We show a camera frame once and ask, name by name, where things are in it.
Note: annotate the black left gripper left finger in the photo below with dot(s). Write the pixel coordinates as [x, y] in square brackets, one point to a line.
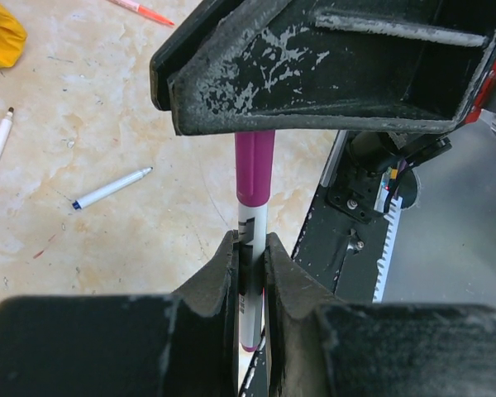
[184, 343]

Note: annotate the white blue-end pen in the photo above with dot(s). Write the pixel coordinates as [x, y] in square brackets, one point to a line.
[110, 188]

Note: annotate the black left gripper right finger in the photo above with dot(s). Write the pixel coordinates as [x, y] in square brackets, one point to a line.
[318, 345]

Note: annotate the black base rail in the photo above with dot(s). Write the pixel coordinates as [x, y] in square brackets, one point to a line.
[347, 238]

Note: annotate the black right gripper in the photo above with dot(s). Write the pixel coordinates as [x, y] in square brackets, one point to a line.
[389, 66]

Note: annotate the white purple-end pen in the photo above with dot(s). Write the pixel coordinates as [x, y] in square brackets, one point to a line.
[252, 229]

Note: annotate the purple marker cap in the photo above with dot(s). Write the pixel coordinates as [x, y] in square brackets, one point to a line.
[254, 153]

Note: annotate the orange pink highlighter pen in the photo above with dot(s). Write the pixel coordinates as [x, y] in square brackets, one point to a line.
[143, 11]

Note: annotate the yellow folded t-shirt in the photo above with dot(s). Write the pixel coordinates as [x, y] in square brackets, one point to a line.
[13, 38]

